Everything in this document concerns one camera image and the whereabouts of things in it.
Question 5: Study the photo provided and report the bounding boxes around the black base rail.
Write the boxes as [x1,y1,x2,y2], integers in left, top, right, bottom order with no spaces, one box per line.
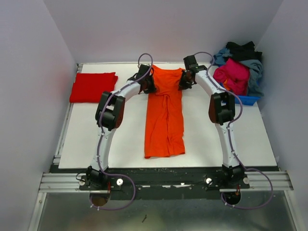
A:
[50,165,270,200]

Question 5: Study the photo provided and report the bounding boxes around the grey blue t shirt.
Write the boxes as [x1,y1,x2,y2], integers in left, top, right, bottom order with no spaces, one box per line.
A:
[214,47,264,97]

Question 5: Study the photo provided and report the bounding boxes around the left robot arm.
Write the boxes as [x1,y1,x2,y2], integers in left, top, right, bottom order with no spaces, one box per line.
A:
[83,64,156,190]

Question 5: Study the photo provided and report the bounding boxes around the folded red t shirt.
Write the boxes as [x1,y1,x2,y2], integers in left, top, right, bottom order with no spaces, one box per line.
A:
[69,72,118,103]

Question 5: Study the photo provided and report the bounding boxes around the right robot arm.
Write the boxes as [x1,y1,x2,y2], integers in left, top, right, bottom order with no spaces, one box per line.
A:
[179,55,244,189]

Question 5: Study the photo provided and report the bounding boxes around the orange t shirt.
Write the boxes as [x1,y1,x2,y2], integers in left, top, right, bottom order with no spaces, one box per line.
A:
[144,66,185,159]

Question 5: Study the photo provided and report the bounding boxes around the magenta t shirt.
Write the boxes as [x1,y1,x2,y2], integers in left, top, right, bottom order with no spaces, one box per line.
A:
[213,58,250,96]

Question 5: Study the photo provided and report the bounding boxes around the blue plastic bin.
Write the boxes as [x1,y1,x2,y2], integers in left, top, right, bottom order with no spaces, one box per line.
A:
[219,81,262,106]

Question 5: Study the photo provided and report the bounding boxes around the aluminium frame profile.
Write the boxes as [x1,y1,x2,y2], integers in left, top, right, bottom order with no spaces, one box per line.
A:
[38,63,84,193]

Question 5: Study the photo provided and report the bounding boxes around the black t shirt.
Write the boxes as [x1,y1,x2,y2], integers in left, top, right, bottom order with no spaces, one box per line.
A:
[226,41,262,62]

